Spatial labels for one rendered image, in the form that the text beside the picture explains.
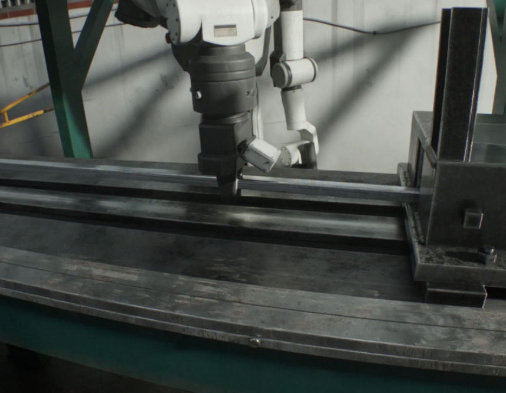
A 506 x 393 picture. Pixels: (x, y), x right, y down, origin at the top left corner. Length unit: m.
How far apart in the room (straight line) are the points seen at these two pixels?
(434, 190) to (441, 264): 0.07
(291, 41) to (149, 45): 1.55
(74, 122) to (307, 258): 1.20
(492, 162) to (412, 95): 1.96
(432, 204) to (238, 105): 0.26
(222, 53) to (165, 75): 2.13
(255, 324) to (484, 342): 0.20
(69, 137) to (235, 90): 1.09
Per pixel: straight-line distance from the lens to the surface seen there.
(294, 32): 1.24
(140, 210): 0.65
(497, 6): 1.37
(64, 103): 1.52
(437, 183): 0.43
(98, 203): 0.71
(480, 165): 0.43
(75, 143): 1.56
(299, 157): 1.29
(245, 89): 0.52
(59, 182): 0.85
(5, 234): 0.68
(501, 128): 0.58
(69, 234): 0.63
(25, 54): 3.29
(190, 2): 0.51
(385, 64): 2.34
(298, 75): 1.24
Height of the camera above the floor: 1.02
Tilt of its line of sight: 23 degrees down
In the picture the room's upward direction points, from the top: 3 degrees counter-clockwise
